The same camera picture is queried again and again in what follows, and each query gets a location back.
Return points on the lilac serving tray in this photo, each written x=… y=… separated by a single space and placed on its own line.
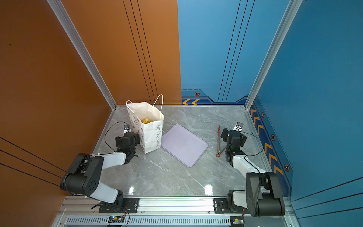
x=183 y=145

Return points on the left controller board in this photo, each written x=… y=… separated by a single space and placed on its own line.
x=116 y=220

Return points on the red metal tongs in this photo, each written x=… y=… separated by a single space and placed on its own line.
x=218 y=144

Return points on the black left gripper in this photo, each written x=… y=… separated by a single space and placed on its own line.
x=118 y=142

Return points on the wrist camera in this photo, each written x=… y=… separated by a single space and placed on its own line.
x=238 y=127
x=126 y=128

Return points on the aluminium corner post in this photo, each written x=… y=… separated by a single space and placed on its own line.
x=278 y=39
x=72 y=33

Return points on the aluminium corner post left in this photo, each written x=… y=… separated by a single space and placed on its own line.
x=72 y=33

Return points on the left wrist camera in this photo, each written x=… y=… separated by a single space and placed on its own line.
x=126 y=128

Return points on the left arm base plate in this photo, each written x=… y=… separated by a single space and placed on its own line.
x=129 y=205

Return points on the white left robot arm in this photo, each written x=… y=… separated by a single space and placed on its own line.
x=83 y=177

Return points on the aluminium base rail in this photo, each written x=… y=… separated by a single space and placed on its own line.
x=164 y=211

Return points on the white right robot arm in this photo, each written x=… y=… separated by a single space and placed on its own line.
x=263 y=195

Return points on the white printed paper bag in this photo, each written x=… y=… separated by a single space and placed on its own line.
x=151 y=133

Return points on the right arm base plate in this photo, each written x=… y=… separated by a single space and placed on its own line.
x=222 y=206

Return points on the small bundt bread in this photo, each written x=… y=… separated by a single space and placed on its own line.
x=146 y=121

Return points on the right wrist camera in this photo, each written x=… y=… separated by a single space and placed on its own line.
x=238 y=127

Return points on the right controller board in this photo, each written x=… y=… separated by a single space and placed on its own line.
x=237 y=222

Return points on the controller board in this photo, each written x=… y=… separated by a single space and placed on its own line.
x=237 y=222
x=116 y=220

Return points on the aluminium corner post right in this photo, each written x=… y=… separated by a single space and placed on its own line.
x=278 y=39

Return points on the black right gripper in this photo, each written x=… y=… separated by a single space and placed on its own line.
x=226 y=132

